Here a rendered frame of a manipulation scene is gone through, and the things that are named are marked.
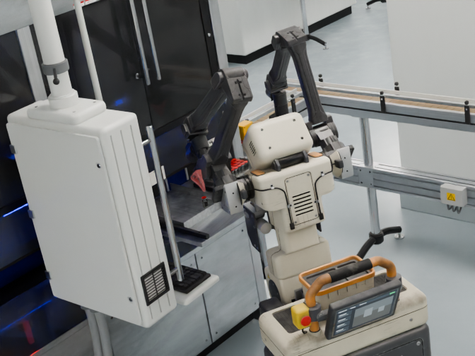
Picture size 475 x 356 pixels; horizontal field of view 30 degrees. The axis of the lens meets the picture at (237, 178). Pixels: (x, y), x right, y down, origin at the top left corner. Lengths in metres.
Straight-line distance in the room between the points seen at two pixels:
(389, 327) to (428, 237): 2.10
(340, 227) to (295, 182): 2.25
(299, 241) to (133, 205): 0.64
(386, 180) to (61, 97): 2.17
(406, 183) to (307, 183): 1.56
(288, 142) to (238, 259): 1.30
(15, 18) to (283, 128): 1.01
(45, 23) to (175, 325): 1.68
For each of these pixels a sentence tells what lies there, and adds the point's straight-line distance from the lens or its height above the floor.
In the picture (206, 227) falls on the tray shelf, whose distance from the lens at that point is 3.55.
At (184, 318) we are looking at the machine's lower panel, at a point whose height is 0.31.
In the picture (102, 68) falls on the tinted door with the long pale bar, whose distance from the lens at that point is 3.51.
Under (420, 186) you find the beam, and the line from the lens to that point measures 4.54.
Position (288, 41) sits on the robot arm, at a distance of 3.22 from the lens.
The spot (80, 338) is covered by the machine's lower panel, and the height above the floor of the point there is 0.54.
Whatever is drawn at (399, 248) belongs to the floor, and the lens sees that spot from 5.02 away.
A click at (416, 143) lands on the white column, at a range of 5.21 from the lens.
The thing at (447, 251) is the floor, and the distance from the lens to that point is 4.95.
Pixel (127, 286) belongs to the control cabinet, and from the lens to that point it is 3.05.
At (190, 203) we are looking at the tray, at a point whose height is 0.88.
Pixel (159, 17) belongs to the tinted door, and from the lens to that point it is 3.70.
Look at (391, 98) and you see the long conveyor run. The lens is 4.44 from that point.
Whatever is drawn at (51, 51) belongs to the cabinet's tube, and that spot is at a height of 1.78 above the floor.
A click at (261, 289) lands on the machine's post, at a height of 0.18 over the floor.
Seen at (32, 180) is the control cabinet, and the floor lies 1.32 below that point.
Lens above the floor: 2.45
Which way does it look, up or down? 23 degrees down
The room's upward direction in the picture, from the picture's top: 10 degrees counter-clockwise
